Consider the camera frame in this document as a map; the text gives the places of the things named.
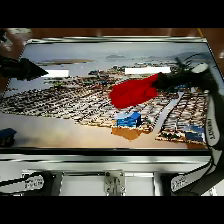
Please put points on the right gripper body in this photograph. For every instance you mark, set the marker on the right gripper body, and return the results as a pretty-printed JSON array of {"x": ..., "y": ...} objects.
[{"x": 164, "y": 81}]

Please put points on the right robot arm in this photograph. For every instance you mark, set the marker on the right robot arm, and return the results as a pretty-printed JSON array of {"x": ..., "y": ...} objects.
[{"x": 213, "y": 123}]

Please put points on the silver frame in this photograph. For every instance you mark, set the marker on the silver frame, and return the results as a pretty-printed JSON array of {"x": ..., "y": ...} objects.
[{"x": 100, "y": 163}]

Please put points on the blue garment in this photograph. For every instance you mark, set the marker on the blue garment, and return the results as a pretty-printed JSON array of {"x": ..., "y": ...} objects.
[{"x": 6, "y": 136}]

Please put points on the red garment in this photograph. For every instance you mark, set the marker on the red garment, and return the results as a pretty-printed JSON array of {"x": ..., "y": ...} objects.
[{"x": 131, "y": 93}]

